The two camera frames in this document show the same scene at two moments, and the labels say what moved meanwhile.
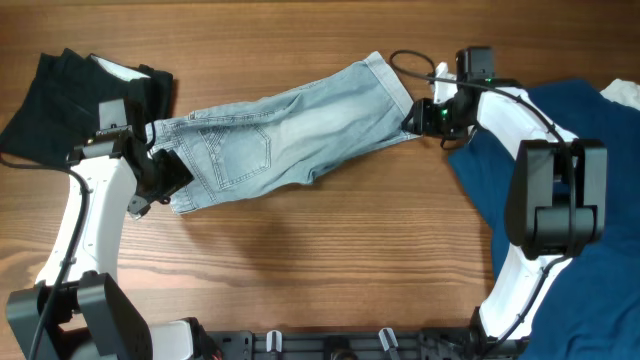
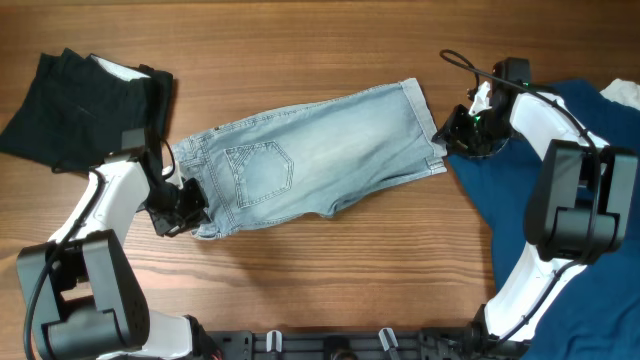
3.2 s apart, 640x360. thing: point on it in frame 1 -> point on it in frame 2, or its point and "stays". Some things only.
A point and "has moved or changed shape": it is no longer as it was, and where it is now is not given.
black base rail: (350, 345) stays
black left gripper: (178, 175) -> (195, 215)
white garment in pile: (622, 91) stays
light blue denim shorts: (287, 138) has moved or changed shape
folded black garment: (59, 109) stays
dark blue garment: (595, 314) stays
